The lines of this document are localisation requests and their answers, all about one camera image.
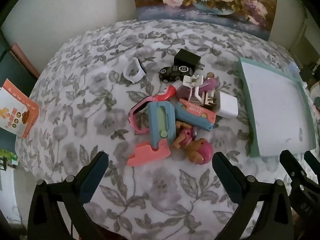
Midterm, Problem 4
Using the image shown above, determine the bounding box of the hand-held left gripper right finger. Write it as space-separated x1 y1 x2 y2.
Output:
212 152 293 240

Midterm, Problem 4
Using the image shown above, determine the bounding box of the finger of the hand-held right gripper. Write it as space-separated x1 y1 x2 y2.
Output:
304 150 320 178
279 149 320 198

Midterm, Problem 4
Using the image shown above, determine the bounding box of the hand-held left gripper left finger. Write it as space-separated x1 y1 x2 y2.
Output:
28 151 109 240

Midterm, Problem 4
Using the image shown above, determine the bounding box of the pink puppy toy figure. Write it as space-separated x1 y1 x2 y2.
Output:
174 121 214 165

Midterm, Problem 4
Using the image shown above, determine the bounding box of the green rimmed white tray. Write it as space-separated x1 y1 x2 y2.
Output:
236 57 317 158

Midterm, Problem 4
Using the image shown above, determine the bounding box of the white charger cube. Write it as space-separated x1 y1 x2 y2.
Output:
219 91 239 118

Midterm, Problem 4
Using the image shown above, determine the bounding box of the pink watch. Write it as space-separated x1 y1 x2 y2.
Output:
129 94 160 134

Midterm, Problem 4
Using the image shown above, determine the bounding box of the blue pink toy gun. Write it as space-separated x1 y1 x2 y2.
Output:
127 101 176 167

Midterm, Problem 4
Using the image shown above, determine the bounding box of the purple packet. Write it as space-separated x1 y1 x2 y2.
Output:
177 77 218 98

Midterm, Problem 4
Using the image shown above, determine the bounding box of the white plastic clip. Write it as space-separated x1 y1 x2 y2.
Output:
182 74 204 100

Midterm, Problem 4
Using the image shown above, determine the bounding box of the red white bottle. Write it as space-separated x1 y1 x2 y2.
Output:
153 84 187 102

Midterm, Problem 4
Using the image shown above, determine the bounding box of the white watch band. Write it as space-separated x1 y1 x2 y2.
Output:
123 57 146 84

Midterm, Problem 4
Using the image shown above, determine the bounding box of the black toy car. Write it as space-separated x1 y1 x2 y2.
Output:
159 64 194 82

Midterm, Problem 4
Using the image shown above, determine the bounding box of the black charger plug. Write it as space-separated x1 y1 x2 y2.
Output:
173 49 205 72

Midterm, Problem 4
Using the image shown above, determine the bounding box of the black object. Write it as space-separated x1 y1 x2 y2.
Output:
300 65 320 83

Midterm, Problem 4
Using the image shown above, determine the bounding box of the green packet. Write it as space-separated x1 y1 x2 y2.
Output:
0 149 19 172

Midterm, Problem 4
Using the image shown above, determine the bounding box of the grey floral blanket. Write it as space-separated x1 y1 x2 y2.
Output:
15 19 313 240

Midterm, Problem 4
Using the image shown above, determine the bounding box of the brown wooden board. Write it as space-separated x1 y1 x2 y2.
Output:
11 42 40 79

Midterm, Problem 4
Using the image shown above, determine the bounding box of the dark green panel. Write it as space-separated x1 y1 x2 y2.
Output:
0 25 34 98

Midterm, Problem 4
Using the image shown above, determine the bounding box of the floral painting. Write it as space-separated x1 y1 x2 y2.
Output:
130 0 279 42

